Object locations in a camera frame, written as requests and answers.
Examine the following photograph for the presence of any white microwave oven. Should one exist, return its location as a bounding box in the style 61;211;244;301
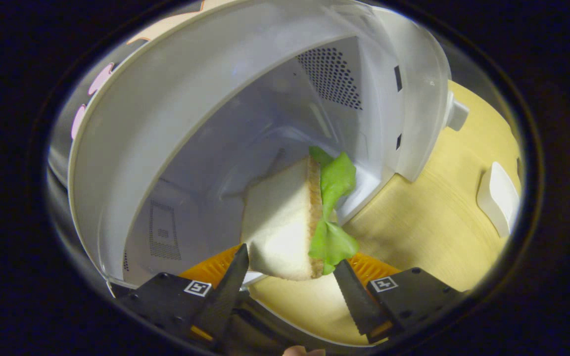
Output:
66;0;470;297

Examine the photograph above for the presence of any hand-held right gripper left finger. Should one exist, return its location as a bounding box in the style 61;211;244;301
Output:
111;243;251;350

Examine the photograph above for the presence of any white rectangular plastic tray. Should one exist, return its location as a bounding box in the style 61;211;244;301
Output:
476;162;521;238

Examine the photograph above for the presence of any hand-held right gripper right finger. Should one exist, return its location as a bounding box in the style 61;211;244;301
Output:
333;252;464;345

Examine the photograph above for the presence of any sandwich with green lettuce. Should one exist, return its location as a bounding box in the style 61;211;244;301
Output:
240;146;360;281

